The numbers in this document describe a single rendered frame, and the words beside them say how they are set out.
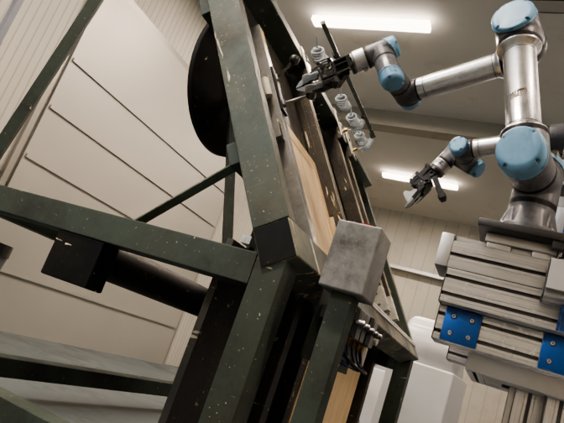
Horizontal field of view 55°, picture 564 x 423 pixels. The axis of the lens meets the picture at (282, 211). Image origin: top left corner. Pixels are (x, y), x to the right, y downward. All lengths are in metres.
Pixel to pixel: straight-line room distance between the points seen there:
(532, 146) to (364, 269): 0.50
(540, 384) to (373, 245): 0.54
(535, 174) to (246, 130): 0.80
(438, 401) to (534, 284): 3.46
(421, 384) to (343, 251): 3.57
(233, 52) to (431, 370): 3.62
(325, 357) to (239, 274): 0.32
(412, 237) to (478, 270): 9.22
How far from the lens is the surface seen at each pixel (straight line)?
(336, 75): 1.85
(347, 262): 1.37
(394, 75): 1.78
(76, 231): 1.85
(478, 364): 1.56
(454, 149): 2.26
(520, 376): 1.55
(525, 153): 1.43
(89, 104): 5.19
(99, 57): 5.25
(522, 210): 1.52
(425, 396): 4.88
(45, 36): 4.94
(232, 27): 1.91
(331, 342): 1.38
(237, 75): 1.77
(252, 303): 1.44
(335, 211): 2.25
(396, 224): 10.80
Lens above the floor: 0.55
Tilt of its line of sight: 14 degrees up
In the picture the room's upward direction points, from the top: 19 degrees clockwise
